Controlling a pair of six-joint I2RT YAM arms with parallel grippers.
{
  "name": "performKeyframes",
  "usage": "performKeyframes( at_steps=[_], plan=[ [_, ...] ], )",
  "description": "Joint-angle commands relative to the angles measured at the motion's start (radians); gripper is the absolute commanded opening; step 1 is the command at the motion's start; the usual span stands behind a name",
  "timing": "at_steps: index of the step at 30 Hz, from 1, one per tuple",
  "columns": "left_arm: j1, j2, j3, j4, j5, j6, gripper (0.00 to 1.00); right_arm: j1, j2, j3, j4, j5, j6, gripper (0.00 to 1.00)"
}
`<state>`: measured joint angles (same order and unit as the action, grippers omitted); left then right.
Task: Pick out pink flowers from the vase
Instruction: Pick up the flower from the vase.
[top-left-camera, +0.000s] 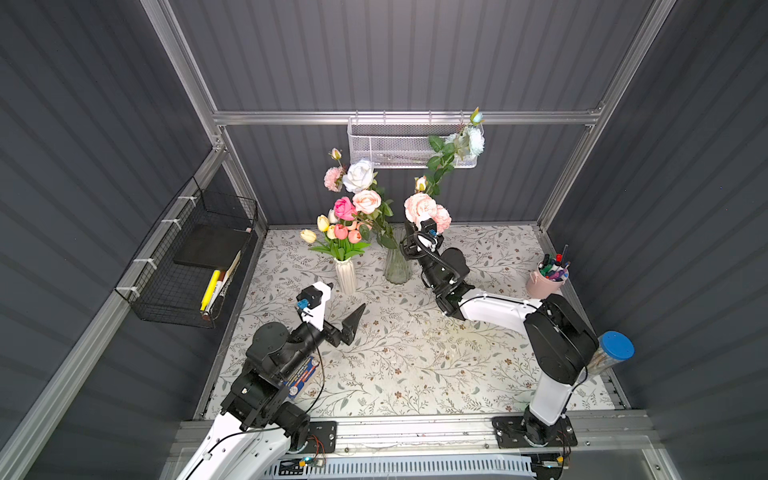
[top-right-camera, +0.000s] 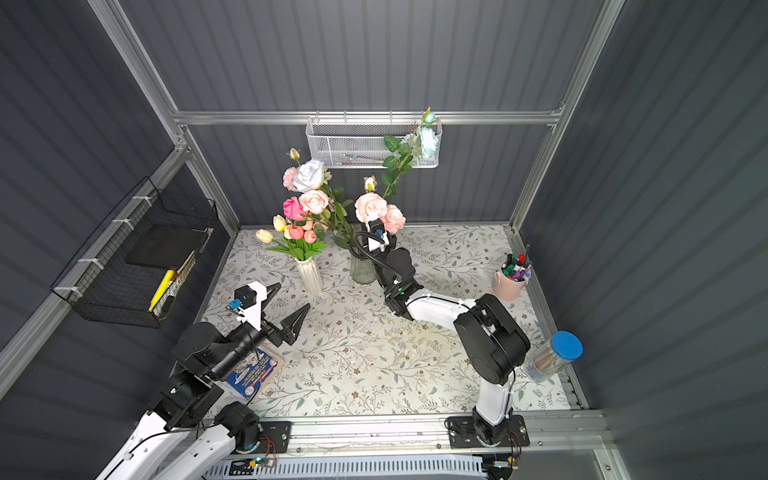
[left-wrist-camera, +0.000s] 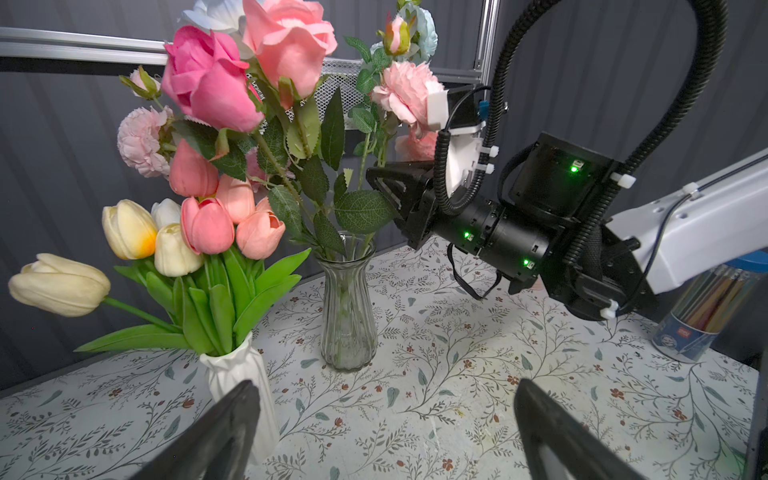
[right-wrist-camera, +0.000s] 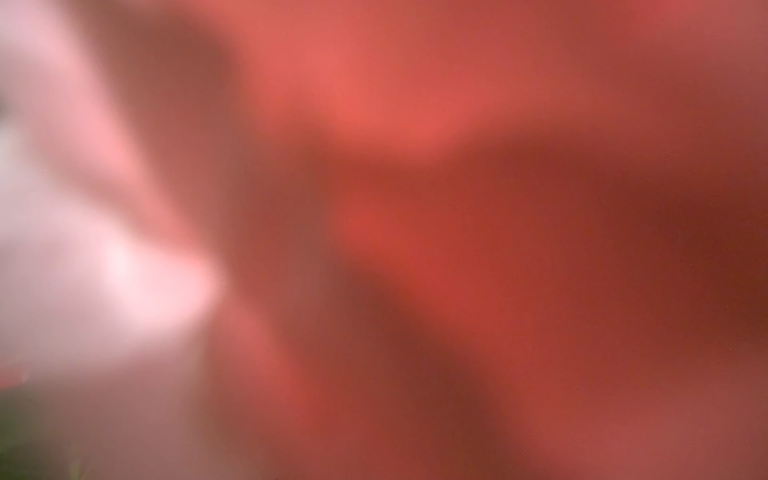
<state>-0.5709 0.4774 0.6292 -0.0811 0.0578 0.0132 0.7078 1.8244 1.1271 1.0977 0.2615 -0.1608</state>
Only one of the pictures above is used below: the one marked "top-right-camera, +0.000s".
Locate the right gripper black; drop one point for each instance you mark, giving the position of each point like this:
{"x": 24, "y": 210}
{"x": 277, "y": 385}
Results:
{"x": 377, "y": 244}

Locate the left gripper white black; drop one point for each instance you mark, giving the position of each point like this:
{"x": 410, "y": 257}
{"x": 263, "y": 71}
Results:
{"x": 270, "y": 330}

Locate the pale pink rose stem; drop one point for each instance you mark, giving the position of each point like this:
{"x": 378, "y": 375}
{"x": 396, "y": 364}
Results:
{"x": 371, "y": 206}

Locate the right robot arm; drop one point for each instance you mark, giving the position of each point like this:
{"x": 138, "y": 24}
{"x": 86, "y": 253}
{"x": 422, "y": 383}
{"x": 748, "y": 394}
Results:
{"x": 492, "y": 340}

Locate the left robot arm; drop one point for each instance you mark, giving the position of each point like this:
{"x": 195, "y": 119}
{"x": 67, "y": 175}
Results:
{"x": 171, "y": 440}

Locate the white ribbed ceramic vase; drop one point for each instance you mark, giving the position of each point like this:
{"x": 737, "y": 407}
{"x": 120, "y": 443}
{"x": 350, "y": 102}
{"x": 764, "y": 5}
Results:
{"x": 310, "y": 275}

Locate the clear ribbed glass vase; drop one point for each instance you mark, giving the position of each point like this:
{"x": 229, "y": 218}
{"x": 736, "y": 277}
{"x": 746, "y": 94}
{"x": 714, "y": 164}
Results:
{"x": 361, "y": 267}

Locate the tulip bouquet pink and yellow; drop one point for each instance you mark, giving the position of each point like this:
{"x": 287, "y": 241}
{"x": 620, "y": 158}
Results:
{"x": 294, "y": 233}

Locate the blue illustrated book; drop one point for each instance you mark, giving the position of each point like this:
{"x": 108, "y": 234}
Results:
{"x": 252, "y": 374}

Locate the white rose stem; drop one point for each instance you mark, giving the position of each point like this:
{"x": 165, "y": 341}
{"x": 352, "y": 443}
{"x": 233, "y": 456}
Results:
{"x": 315, "y": 205}

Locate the light blue rose stem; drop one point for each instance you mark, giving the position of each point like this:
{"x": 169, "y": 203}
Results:
{"x": 421, "y": 144}

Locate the yellow marker in basket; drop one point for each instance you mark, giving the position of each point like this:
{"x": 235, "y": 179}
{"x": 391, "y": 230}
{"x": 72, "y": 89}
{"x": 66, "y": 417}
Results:
{"x": 167, "y": 279}

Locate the black notebook in basket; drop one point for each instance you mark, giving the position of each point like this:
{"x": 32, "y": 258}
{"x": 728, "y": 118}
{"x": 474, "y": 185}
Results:
{"x": 166, "y": 247}

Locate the pink pen bucket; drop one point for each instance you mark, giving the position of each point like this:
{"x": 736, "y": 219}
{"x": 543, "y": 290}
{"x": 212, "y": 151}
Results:
{"x": 512, "y": 276}

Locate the clear jar blue lid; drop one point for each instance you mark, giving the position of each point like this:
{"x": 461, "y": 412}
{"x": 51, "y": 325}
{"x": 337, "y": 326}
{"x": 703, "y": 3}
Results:
{"x": 552, "y": 356}

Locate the white mesh wall basket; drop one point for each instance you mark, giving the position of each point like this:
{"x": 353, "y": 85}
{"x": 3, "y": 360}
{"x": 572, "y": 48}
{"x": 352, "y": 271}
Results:
{"x": 356, "y": 140}

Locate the black wire wall basket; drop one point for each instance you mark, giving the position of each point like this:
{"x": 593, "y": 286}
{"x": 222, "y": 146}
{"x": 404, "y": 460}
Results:
{"x": 133, "y": 273}

